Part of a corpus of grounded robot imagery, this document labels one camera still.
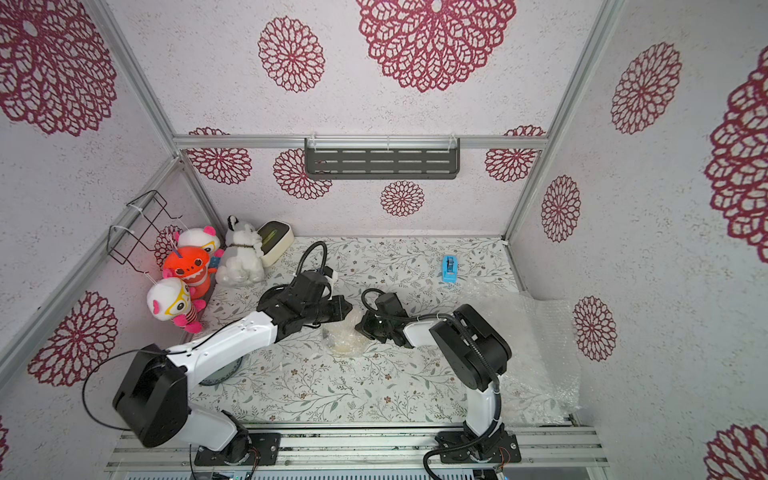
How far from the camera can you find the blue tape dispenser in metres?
1.09

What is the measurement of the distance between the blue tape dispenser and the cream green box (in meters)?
0.61

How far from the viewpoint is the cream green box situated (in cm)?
110
